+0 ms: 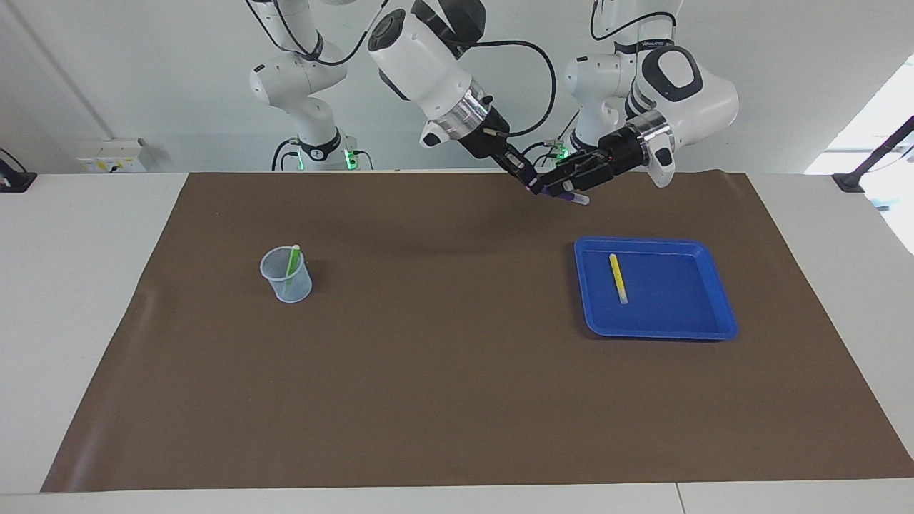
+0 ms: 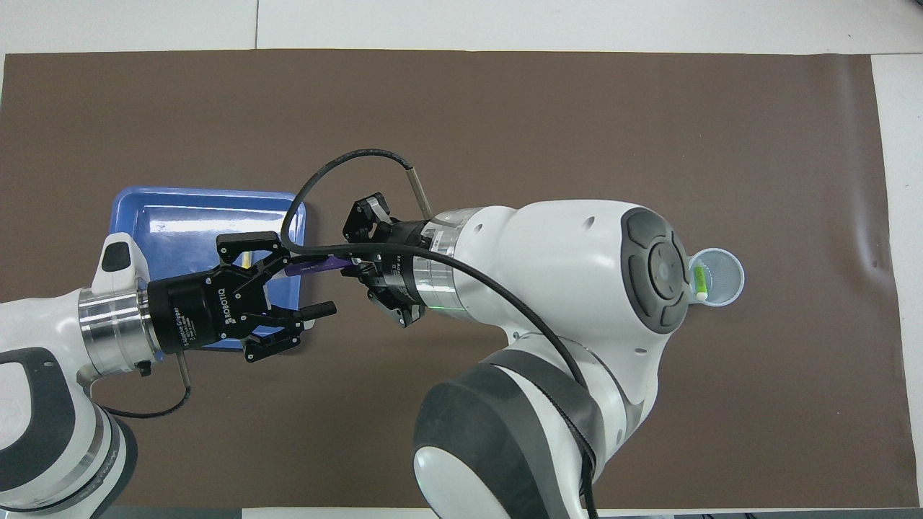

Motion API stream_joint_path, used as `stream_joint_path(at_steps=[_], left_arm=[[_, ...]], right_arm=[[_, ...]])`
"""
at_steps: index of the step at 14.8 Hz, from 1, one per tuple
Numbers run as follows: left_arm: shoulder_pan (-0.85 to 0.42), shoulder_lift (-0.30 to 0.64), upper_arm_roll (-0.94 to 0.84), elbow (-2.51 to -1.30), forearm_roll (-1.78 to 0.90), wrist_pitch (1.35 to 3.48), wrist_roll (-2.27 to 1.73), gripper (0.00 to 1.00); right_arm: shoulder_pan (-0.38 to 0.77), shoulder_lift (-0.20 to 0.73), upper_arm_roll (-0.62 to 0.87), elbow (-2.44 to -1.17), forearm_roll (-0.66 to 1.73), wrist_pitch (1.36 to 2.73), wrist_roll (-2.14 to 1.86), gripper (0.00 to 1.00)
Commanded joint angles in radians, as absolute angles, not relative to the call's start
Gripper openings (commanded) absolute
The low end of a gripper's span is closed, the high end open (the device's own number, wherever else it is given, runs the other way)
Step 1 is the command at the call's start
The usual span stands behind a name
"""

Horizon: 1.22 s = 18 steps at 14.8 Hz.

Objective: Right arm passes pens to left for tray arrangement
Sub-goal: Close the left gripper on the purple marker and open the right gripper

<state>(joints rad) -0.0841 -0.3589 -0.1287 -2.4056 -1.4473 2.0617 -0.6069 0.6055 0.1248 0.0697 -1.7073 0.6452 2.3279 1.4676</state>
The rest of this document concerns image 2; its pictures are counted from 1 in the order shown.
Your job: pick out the purple marker pen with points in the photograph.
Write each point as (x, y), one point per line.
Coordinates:
(321, 266)

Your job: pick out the green marker pen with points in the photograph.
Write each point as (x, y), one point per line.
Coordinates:
(699, 282)

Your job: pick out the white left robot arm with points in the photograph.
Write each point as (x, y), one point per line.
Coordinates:
(43, 331)

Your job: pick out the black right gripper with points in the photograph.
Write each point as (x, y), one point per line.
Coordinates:
(400, 270)

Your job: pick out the brown table mat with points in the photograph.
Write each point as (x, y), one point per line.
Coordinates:
(505, 108)

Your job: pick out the translucent plastic cup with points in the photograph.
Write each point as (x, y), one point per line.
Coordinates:
(725, 281)

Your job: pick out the blue plastic tray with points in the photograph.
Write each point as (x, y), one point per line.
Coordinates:
(180, 223)

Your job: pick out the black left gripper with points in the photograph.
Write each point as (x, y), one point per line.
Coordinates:
(191, 313)

